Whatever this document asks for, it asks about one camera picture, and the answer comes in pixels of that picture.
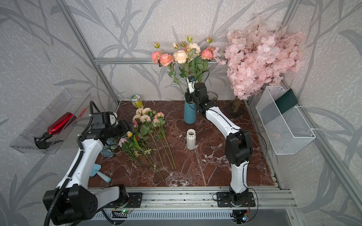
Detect cream rose cluster stem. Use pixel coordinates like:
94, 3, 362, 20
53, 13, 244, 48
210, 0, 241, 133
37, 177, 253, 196
169, 36, 204, 84

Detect single pink rose stem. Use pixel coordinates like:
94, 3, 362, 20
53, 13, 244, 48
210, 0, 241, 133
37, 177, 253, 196
195, 38, 215, 79

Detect pink peach rose stem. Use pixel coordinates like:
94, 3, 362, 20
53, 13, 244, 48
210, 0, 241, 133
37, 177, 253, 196
151, 42, 183, 92

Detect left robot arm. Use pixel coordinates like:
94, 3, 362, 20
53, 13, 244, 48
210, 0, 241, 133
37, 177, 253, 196
43, 101, 134, 226

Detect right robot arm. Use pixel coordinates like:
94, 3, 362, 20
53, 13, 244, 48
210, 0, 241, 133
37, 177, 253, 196
185, 82, 253, 207

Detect teal ceramic vase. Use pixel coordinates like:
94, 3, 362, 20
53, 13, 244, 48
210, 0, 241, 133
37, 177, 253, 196
183, 101, 197, 124

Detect clear glass vase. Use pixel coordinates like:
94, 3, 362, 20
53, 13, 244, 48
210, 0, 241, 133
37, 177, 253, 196
207, 91, 218, 101

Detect small white yellow flowers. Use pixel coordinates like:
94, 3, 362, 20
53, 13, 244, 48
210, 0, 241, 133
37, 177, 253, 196
133, 149, 152, 157

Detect white ribbed vase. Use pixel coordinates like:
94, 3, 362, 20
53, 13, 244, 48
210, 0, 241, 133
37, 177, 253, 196
186, 129, 196, 150

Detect yellow tulip stem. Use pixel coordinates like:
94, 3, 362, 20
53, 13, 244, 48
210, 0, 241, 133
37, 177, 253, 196
125, 131, 158, 172

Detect blue hydrangea flower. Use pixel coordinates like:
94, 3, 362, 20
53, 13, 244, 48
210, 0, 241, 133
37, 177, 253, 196
100, 136, 120, 158

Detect pale peach rose cluster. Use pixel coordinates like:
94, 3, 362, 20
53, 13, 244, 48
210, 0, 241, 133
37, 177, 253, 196
133, 107, 165, 173

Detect small tape roll jar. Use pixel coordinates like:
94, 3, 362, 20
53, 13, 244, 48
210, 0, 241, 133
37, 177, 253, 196
130, 94, 143, 108

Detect teal plastic scraper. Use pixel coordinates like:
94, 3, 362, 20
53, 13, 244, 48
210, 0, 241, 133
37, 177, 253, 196
90, 164, 111, 183

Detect small pink rose stem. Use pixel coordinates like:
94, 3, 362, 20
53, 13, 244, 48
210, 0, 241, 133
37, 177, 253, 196
153, 112, 176, 170

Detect pink cherry blossom tree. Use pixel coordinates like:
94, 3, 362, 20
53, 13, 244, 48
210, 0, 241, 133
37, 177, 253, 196
213, 15, 306, 100

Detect dark green card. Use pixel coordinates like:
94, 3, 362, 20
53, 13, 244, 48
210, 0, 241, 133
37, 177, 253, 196
275, 89, 298, 114

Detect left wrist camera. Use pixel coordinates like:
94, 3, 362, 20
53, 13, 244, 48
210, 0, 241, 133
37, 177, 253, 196
91, 112, 118, 127

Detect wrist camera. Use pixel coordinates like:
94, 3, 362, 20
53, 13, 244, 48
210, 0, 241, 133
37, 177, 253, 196
91, 112, 118, 127
186, 76, 196, 94

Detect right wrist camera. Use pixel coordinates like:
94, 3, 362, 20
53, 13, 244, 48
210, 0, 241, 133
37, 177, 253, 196
186, 76, 196, 94

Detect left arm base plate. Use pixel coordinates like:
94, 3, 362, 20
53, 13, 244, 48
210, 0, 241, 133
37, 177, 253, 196
119, 193, 143, 209

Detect clear plastic wall bin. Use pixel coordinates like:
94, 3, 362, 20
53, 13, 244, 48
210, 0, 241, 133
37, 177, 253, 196
9, 89, 91, 154

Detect white wire mesh basket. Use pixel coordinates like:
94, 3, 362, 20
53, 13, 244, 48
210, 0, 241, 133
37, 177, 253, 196
256, 86, 316, 155

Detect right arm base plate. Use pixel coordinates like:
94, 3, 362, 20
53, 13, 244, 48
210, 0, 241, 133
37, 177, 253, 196
216, 191, 256, 208

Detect aluminium front rail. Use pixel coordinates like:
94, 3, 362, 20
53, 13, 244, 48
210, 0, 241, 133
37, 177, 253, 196
126, 186, 297, 210

